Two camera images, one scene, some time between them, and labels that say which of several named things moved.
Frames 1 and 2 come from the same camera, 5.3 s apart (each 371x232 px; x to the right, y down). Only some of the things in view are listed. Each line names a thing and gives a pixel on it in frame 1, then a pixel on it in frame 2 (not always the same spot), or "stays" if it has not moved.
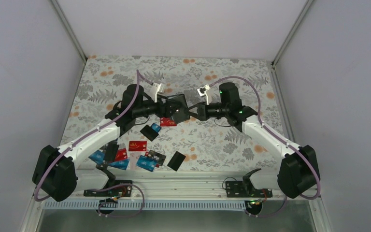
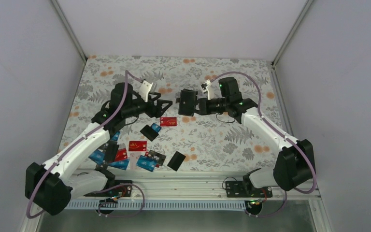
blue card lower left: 122,164 stays
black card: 176,161 stays
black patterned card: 159,157 stays
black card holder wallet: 183,114 to 186,102
